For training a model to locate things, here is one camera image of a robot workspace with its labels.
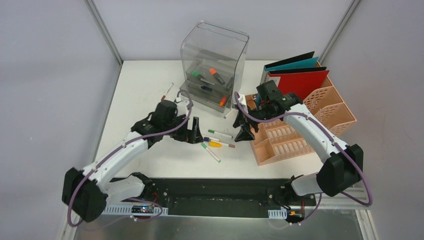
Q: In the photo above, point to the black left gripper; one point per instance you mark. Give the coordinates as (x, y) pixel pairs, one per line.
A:
(188, 132)

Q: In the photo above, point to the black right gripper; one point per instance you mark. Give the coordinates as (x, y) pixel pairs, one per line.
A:
(244, 134)

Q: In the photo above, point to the orange cap marker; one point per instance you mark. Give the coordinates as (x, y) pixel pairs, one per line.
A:
(223, 101)

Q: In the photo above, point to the green tip black highlighter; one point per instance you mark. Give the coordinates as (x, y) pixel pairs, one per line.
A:
(201, 78)

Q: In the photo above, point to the orange tip black highlighter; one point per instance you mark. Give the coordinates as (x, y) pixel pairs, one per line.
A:
(216, 76)

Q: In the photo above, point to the red notebook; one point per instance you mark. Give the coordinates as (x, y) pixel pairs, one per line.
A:
(300, 81)

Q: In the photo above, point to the clear drawer organizer box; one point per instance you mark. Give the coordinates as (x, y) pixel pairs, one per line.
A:
(212, 46)

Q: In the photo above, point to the teal notebook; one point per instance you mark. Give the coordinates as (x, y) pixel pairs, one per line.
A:
(306, 60)

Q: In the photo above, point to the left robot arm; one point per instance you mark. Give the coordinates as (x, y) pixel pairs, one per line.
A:
(88, 191)

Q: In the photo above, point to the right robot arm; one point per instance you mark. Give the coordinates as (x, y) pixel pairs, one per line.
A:
(342, 163)

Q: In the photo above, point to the peach plastic desk organizer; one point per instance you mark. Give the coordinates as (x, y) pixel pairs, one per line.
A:
(279, 140)

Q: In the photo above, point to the blue cap brown marker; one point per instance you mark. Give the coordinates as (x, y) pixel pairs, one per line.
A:
(224, 144)

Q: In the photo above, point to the purple cap marker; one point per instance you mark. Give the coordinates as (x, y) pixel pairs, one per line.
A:
(227, 115)

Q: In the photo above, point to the brown cap acrylic marker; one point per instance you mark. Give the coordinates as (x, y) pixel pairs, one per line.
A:
(167, 91)

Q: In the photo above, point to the left circuit board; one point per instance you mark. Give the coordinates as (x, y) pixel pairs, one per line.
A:
(142, 209)

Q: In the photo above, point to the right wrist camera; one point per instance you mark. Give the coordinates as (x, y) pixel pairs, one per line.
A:
(241, 104)

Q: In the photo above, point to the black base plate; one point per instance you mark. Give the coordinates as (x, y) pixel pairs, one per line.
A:
(228, 197)

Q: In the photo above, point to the aluminium frame rail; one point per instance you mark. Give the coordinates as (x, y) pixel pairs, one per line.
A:
(348, 197)

